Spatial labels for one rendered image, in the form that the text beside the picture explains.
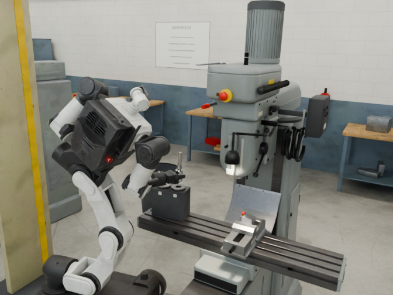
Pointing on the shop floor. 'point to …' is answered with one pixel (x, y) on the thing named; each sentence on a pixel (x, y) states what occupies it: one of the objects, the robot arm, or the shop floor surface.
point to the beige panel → (21, 158)
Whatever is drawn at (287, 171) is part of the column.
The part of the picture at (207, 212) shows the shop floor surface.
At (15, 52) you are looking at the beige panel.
